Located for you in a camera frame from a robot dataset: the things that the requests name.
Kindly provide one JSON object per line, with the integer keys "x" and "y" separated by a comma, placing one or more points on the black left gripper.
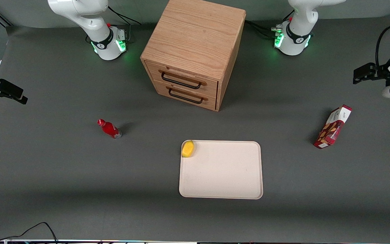
{"x": 381, "y": 73}

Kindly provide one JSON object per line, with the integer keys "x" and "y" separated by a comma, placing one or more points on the red cookie box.
{"x": 332, "y": 128}

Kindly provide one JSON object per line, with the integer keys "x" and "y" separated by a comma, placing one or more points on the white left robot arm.
{"x": 298, "y": 40}

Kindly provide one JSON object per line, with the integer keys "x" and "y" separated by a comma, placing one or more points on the beige plastic tray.
{"x": 222, "y": 173}

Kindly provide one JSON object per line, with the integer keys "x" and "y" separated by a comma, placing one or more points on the red soda bottle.
{"x": 110, "y": 129}

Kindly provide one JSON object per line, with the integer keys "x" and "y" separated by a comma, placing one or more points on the wooden drawer front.
{"x": 212, "y": 103}
{"x": 212, "y": 88}

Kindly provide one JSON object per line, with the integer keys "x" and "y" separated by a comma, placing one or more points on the wooden two-drawer cabinet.
{"x": 195, "y": 37}

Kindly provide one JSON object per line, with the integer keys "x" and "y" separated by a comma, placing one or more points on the yellow lemon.
{"x": 188, "y": 148}

